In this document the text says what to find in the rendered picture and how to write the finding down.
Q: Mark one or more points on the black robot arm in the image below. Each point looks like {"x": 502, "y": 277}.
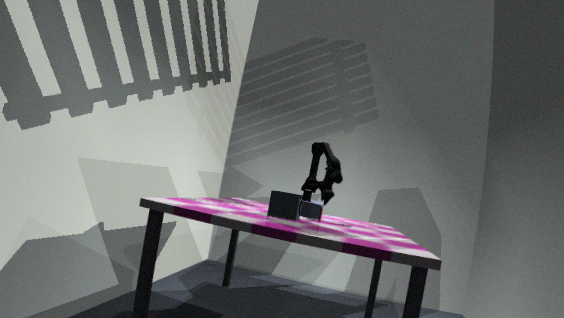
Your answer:
{"x": 333, "y": 170}

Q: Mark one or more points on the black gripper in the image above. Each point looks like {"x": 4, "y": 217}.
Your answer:
{"x": 327, "y": 194}

